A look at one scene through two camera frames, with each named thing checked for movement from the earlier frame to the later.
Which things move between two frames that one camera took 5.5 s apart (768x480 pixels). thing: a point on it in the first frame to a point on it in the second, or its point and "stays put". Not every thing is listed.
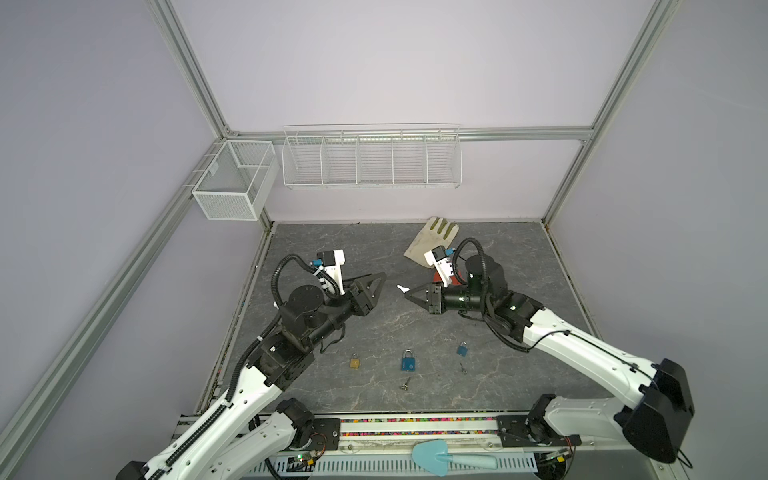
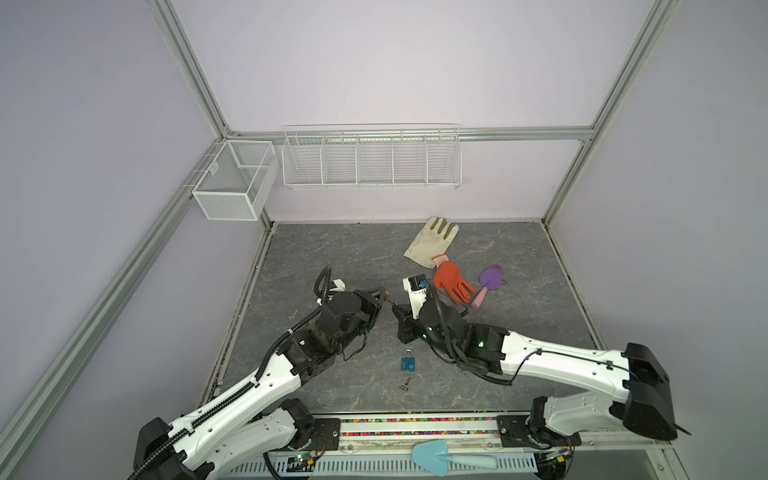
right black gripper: (436, 303) to (407, 323)
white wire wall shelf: (367, 156) stays put
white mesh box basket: (236, 182) stays put
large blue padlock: (408, 363) stays put
